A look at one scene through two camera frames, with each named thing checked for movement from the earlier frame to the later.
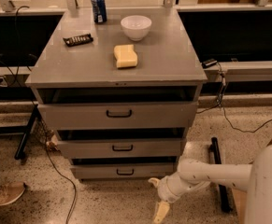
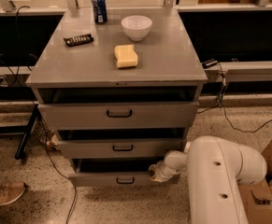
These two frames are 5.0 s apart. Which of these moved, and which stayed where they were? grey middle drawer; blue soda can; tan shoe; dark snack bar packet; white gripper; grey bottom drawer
Moved: white gripper; grey bottom drawer
Stayed: blue soda can; grey middle drawer; dark snack bar packet; tan shoe
